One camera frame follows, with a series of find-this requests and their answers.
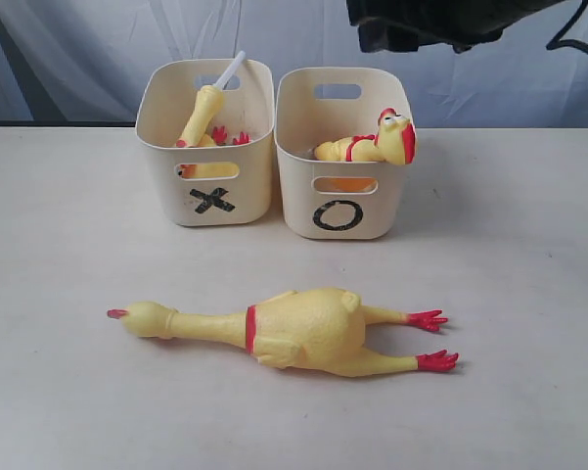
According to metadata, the headless yellow rubber chicken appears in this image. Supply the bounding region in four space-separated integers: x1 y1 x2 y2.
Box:
193 125 250 179

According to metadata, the yellow chicken neck white tube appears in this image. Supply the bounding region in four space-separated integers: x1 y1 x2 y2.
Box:
174 50 249 180

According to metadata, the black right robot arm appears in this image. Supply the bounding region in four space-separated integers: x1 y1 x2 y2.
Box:
346 0 525 53

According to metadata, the cream bin marked X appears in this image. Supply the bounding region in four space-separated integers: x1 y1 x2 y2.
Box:
135 59 274 227

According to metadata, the cream bin marked O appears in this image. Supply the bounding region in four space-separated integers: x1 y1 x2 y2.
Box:
275 67 415 240

